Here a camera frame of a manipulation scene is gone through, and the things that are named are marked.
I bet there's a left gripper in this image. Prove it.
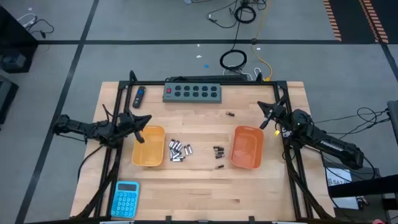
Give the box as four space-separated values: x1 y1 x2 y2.
119 108 152 144

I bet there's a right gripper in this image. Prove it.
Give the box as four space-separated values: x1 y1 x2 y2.
257 93 289 130

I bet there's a yellow plastic bin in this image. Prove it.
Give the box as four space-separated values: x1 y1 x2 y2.
131 124 166 168

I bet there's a black remote control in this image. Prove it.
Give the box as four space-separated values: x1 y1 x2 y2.
132 85 147 109

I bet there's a grey metal power strip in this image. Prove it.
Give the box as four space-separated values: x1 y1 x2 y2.
162 82 223 104

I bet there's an orange plastic bin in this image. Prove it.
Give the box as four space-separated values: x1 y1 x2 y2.
230 125 265 170

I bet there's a long black power strip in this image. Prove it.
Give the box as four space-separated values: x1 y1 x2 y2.
169 74 249 83

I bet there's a blue calculator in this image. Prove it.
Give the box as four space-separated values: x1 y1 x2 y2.
110 180 141 219

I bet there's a white paper sign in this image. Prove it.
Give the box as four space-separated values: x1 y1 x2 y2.
325 167 359 210

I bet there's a black mat with orange stripes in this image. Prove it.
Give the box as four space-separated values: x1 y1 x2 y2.
323 0 398 44

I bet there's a black bar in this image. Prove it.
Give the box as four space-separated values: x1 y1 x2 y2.
328 174 398 199

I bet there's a grey object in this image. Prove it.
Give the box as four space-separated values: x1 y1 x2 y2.
387 100 398 147

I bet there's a black box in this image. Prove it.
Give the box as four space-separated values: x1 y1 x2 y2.
0 74 19 125

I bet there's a black cabinet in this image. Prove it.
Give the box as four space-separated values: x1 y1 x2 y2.
0 6 40 74

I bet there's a yellow cable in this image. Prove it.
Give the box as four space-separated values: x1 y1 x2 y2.
251 0 274 82

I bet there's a black aluminium frame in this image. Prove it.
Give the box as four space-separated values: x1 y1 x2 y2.
72 70 335 224

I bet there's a white cable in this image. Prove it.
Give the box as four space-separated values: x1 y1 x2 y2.
222 64 262 81
17 12 37 27

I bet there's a large black coiled cable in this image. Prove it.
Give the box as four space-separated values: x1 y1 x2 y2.
219 6 248 71

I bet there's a small black coiled cable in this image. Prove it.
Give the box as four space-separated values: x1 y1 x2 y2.
233 4 257 24

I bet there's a black cable bundle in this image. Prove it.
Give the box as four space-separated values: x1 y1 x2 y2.
313 106 393 135

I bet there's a thin black cable with plug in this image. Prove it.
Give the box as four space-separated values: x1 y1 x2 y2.
24 18 55 40
206 0 240 29

